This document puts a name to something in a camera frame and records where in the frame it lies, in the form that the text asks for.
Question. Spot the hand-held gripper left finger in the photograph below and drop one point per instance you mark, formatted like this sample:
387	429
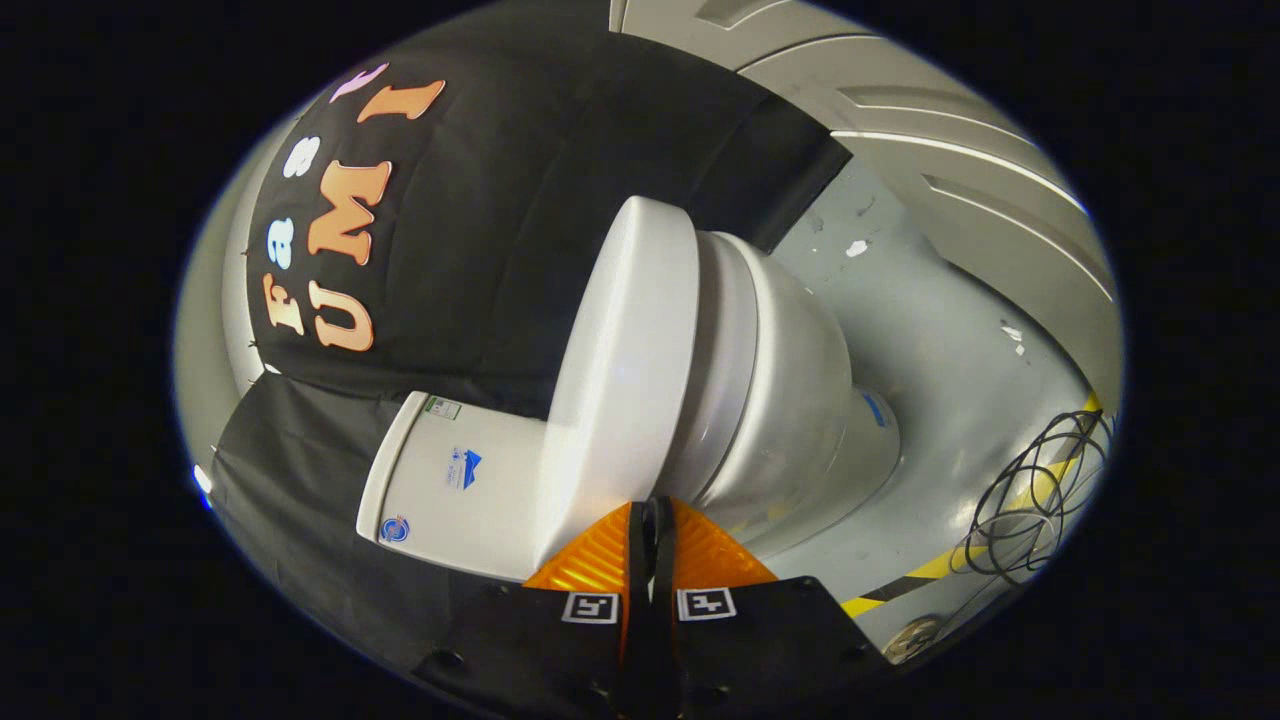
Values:
560	650

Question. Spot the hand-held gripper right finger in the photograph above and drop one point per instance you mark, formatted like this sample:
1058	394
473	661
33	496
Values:
760	650

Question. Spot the yellow black floor tape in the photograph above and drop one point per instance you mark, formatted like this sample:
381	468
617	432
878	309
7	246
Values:
935	568

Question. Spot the white toilet seat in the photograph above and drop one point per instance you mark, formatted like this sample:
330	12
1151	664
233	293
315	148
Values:
725	340

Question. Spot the black backdrop cloth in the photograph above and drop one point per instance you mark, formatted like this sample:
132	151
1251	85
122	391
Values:
480	200

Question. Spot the white toilet with tank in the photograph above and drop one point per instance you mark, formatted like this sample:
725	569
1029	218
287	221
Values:
800	400

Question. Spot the white drawer cabinet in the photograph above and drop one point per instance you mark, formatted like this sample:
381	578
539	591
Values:
950	170

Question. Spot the round metal floor drain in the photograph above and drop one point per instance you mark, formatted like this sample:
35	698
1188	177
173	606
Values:
912	640

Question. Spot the white toilet lid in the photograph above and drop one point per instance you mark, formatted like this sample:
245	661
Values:
620	350

